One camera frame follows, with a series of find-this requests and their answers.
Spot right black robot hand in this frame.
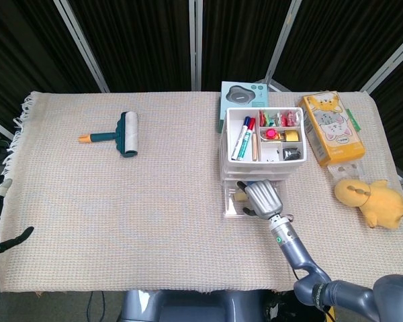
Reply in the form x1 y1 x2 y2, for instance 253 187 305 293
236 179 285 221

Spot clear plastic drawer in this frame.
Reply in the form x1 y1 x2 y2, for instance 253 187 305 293
222 179 289 221
221 164 302 175
221 170 296 181

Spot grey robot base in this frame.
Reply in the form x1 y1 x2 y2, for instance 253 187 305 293
120 290 273 322

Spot white plastic drawer organizer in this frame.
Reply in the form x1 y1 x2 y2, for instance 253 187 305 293
218 106 308 184

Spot yellow cat print box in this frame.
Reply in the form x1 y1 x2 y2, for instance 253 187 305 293
298 90 367 168

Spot teal speaker packaging box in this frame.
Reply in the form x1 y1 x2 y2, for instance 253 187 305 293
217 80 269 133

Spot black binder clips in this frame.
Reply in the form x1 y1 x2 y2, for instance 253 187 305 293
281 147 302 160

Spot red cap whiteboard marker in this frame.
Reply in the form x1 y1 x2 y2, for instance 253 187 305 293
237 117 257 161

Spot blue cap whiteboard marker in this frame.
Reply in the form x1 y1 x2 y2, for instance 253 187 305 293
230 115 252 160

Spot red and green clip packet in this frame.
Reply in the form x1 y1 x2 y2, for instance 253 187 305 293
258 109 277 125

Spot clear plastic packet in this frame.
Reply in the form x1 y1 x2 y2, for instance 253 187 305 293
327 162 365 184

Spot black trash bag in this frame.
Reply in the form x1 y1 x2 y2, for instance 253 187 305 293
263 290 323 322

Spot yellow plush toy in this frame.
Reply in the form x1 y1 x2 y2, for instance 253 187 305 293
334 178 403 231

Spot green flat strip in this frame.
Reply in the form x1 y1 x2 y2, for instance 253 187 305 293
345 107 362 131

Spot beige woven tablecloth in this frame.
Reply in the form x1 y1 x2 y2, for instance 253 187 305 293
0 90 403 296

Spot teal lint roller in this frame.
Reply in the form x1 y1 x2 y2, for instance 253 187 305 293
79 111 139 158

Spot black floor cable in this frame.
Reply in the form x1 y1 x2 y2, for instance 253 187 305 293
86 290 105 322

